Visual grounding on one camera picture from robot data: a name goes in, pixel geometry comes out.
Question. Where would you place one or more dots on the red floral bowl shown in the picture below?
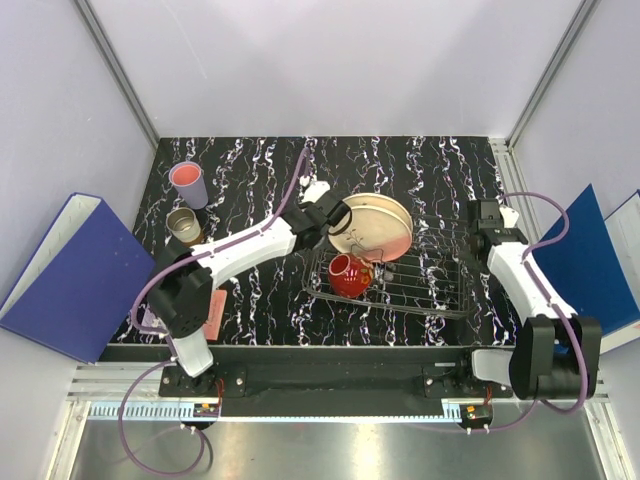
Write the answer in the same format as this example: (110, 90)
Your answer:
(349, 275)

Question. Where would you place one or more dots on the wire dish rack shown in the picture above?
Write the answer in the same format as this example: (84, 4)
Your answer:
(430, 279)

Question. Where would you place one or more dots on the lavender plastic cup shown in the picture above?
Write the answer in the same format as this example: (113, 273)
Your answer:
(195, 195)

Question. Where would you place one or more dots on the pink plastic cup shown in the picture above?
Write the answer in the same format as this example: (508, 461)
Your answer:
(185, 174)

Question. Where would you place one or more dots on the white brown steel tumbler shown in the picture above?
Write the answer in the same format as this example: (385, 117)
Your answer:
(184, 226)

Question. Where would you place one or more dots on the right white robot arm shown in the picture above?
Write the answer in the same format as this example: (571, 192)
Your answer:
(556, 355)

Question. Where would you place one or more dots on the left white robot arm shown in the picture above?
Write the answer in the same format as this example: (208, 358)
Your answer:
(185, 277)

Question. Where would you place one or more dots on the rear beige plate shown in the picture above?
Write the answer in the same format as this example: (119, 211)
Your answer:
(381, 201)

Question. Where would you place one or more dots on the front beige pink plate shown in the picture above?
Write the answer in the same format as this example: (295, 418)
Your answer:
(375, 234)

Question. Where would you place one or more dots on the right blue binder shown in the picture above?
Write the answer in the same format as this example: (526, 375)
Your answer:
(584, 268)

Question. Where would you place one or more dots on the blue binder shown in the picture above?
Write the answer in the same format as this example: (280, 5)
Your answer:
(80, 283)
(584, 268)

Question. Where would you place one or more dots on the far right white binder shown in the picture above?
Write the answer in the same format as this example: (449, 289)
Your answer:
(623, 229)

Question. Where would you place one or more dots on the pink booklet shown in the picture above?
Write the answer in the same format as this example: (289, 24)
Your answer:
(211, 327)

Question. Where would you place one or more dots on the left blue binder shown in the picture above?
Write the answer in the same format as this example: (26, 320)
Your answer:
(80, 283)

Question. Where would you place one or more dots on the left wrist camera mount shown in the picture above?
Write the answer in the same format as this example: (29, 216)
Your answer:
(312, 189)

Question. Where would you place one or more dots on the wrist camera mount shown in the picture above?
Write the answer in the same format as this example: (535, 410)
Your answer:
(509, 216)
(312, 189)

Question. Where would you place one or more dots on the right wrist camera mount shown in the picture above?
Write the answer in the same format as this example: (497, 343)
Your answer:
(509, 216)

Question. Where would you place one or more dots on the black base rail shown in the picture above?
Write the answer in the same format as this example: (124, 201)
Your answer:
(288, 382)

